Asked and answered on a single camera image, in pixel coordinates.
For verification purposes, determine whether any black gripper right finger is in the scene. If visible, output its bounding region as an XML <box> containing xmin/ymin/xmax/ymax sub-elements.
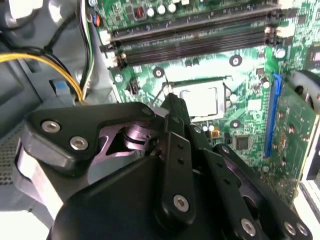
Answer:
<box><xmin>175</xmin><ymin>98</ymin><xmax>315</xmax><ymax>240</ymax></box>

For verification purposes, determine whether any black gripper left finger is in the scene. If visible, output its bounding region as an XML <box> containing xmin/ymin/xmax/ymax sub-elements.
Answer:
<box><xmin>22</xmin><ymin>93</ymin><xmax>197</xmax><ymax>226</ymax></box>

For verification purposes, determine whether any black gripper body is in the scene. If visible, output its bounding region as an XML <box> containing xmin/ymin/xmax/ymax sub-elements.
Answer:
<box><xmin>47</xmin><ymin>156</ymin><xmax>236</xmax><ymax>240</ymax></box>

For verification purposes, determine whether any silver CPU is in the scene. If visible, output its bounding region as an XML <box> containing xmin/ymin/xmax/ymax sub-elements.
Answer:
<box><xmin>179</xmin><ymin>86</ymin><xmax>219</xmax><ymax>117</ymax></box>

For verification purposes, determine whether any metal socket cover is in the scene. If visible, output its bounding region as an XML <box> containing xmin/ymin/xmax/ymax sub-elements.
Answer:
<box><xmin>171</xmin><ymin>79</ymin><xmax>227</xmax><ymax>123</ymax></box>

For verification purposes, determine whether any metal locking lever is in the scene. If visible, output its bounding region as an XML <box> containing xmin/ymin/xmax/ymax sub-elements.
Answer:
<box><xmin>161</xmin><ymin>76</ymin><xmax>235</xmax><ymax>97</ymax></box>

